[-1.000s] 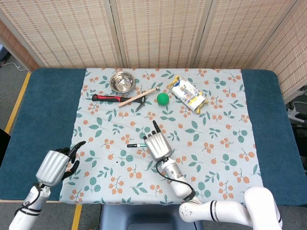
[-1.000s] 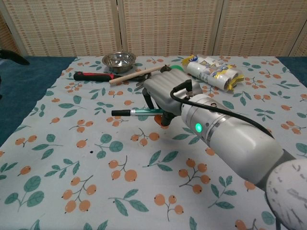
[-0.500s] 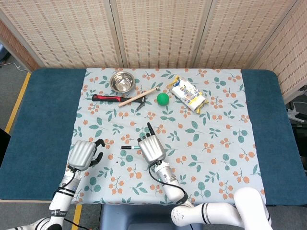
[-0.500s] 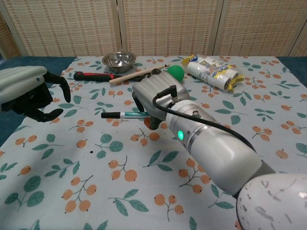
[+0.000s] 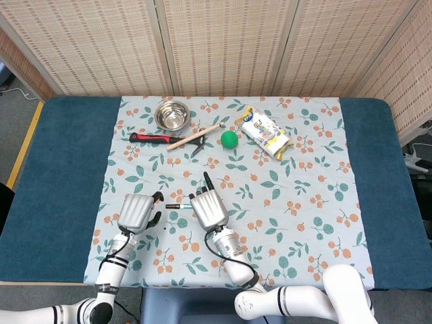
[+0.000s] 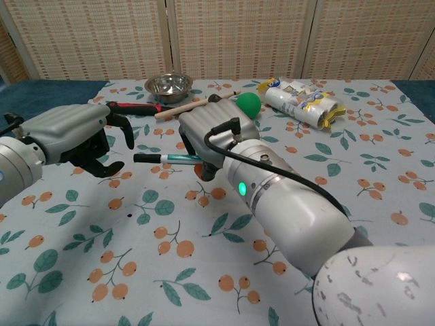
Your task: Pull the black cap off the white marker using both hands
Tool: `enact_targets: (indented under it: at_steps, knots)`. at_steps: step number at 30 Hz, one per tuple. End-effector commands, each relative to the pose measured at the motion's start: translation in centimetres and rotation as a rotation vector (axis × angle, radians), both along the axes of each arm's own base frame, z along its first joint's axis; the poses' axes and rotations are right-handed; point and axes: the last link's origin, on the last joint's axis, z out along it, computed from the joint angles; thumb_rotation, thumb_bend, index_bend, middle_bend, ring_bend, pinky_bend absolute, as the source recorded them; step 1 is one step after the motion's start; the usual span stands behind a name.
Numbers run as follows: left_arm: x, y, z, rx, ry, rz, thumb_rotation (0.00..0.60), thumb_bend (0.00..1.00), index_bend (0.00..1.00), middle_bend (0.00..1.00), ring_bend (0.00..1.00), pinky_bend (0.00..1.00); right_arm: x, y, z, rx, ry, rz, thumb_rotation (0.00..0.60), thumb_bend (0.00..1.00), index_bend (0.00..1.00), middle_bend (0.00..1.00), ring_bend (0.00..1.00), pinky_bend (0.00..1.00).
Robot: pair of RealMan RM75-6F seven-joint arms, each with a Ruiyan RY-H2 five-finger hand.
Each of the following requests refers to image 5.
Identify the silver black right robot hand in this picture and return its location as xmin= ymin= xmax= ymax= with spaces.
xmin=188 ymin=171 xmax=229 ymax=232

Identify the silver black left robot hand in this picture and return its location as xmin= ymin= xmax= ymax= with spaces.
xmin=117 ymin=191 xmax=165 ymax=235

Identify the green ball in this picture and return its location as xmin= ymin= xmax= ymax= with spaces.
xmin=220 ymin=130 xmax=240 ymax=150

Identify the wooden stick with dark tip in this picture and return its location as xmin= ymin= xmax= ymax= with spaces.
xmin=165 ymin=123 xmax=225 ymax=152

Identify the floral orange berry tablecloth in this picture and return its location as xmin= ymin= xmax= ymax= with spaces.
xmin=82 ymin=95 xmax=375 ymax=290

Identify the teal table cover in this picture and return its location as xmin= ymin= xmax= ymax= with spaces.
xmin=0 ymin=96 xmax=432 ymax=291

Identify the snack bag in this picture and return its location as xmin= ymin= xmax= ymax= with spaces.
xmin=237 ymin=105 xmax=294 ymax=161

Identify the grey blue robot torso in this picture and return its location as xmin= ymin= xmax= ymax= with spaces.
xmin=140 ymin=286 xmax=281 ymax=324

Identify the stainless steel bowl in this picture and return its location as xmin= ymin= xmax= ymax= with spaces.
xmin=154 ymin=101 xmax=191 ymax=131

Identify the woven bamboo folding screen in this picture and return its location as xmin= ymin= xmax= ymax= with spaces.
xmin=0 ymin=0 xmax=432 ymax=146

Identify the white power strip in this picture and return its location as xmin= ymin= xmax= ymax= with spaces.
xmin=403 ymin=150 xmax=432 ymax=175

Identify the red black handled claw tool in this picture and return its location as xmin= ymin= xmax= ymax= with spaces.
xmin=128 ymin=127 xmax=207 ymax=158

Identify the white floor cable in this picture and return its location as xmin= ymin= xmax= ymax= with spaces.
xmin=0 ymin=87 xmax=38 ymax=101

